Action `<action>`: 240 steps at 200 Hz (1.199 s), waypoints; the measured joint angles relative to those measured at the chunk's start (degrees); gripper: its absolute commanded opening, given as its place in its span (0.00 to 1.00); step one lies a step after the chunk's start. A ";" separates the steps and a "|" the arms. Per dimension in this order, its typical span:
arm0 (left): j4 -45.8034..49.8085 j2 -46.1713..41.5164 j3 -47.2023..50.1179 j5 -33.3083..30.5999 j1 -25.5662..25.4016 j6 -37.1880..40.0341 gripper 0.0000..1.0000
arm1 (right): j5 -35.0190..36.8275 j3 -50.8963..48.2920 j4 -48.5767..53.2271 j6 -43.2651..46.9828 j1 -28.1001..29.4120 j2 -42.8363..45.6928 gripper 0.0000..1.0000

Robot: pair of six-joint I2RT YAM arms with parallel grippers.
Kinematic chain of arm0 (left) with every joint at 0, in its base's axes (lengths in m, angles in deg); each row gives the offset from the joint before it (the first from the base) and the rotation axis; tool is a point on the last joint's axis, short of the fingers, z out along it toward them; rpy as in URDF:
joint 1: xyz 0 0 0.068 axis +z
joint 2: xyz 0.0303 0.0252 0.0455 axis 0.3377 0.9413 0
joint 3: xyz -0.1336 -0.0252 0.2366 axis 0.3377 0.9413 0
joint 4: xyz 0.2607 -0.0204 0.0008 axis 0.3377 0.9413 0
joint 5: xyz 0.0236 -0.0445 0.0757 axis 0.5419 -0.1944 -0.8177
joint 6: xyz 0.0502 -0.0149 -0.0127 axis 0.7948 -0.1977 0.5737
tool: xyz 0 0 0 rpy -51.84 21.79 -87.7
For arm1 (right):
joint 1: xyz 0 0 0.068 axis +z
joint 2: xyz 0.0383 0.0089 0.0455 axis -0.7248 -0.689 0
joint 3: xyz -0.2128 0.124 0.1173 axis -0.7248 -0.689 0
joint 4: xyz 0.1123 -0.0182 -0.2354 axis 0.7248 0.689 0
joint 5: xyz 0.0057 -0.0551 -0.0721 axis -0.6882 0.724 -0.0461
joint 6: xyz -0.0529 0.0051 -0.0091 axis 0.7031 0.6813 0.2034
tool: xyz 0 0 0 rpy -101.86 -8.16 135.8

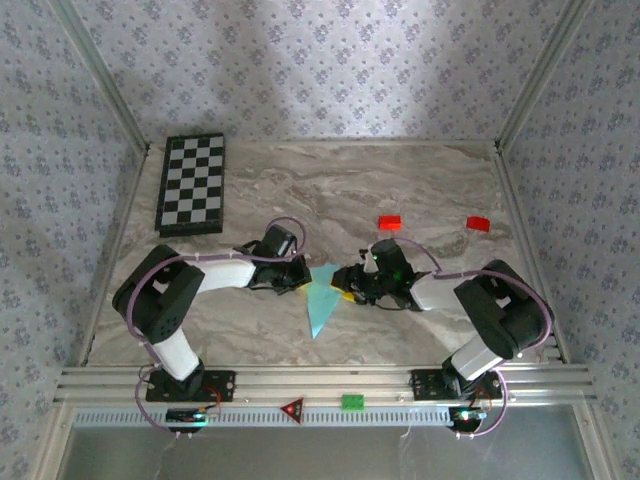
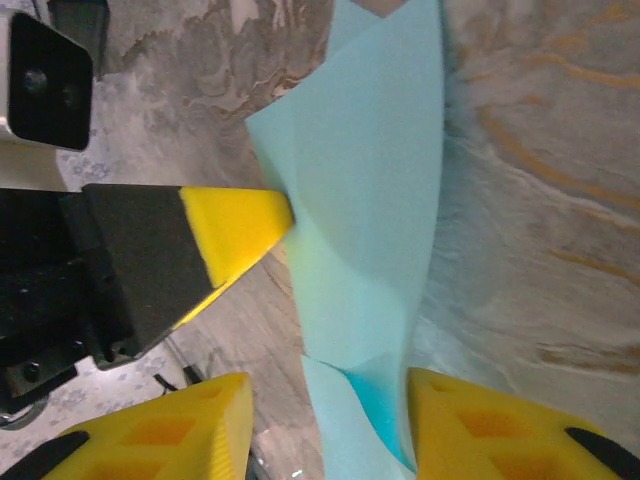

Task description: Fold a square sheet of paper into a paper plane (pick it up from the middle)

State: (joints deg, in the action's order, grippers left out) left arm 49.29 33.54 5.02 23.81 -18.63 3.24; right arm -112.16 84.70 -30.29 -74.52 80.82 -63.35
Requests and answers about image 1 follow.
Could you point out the light blue paper sheet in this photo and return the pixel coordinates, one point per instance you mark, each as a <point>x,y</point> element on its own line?
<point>320,300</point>

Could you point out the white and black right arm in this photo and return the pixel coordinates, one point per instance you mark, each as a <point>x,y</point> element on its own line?
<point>500,310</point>

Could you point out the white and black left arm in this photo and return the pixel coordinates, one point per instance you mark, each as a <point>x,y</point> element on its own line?
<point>225,272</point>

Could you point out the red rectangular block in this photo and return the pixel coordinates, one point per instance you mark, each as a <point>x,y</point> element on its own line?
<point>390,223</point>

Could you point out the green toy brick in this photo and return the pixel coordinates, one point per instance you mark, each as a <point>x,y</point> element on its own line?
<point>352,402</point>

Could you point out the red curved-top block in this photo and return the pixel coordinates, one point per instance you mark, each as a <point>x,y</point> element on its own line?
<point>478,223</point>

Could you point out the red triangle sign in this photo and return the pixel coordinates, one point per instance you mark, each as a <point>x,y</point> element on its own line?
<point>293,410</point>

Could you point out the black and white chessboard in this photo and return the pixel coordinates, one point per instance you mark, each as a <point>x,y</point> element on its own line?
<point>191,182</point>

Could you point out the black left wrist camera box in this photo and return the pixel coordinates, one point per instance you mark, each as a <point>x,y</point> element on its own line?
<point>278,240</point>

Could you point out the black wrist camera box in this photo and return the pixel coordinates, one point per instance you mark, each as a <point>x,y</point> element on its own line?
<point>392,260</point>
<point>278,240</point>

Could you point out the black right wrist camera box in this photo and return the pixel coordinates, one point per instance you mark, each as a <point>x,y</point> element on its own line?
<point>392,260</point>

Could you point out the aluminium mounting rail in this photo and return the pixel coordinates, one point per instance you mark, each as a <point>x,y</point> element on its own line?
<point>320,382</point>

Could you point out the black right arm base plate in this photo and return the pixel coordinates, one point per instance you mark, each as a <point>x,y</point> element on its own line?
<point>425,385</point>

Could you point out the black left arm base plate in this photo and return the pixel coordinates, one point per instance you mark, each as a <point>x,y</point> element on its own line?
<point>225,385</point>

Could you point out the aluminium table edge rail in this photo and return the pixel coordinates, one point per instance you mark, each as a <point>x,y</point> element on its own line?
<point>526,250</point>
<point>112,250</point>

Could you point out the aluminium frame post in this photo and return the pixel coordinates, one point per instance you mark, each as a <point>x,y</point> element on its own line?
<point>541,75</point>
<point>107,80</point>

